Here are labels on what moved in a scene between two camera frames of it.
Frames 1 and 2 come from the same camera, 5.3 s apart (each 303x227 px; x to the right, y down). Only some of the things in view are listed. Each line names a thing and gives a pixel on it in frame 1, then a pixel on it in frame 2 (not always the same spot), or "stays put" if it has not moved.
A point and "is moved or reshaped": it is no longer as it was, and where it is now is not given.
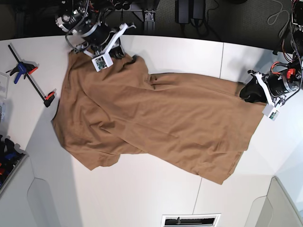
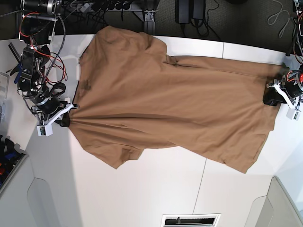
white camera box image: [102, 62] → [45, 130]
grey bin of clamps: [11, 160] stays put
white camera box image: [270, 111] → [293, 114]
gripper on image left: [99, 38] → [49, 110]
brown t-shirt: [202, 123] is moved or reshaped
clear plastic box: [4, 89] stays put
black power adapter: [182, 12] stays put
